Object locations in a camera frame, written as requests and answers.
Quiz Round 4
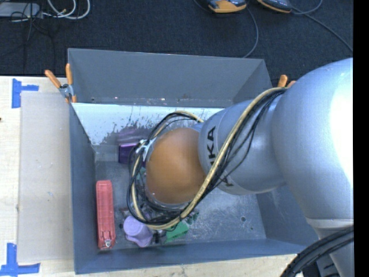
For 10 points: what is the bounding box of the lilac plastic cup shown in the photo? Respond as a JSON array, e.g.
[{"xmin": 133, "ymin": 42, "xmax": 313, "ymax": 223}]
[{"xmin": 123, "ymin": 215, "xmax": 154, "ymax": 248}]

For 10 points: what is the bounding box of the red-brown flat block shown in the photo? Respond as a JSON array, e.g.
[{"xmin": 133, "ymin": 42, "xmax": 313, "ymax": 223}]
[{"xmin": 95, "ymin": 179, "xmax": 117, "ymax": 251}]

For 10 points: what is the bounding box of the purple box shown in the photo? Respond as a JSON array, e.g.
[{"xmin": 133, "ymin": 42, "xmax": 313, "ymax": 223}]
[{"xmin": 118, "ymin": 142, "xmax": 140, "ymax": 165}]

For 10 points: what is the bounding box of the pale flat board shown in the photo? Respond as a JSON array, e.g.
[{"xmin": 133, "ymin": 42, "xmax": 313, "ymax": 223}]
[{"xmin": 16, "ymin": 92, "xmax": 74, "ymax": 264}]

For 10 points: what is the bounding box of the grey metal bin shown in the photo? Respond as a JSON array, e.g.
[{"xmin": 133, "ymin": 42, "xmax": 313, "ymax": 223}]
[{"xmin": 66, "ymin": 47, "xmax": 319, "ymax": 275}]

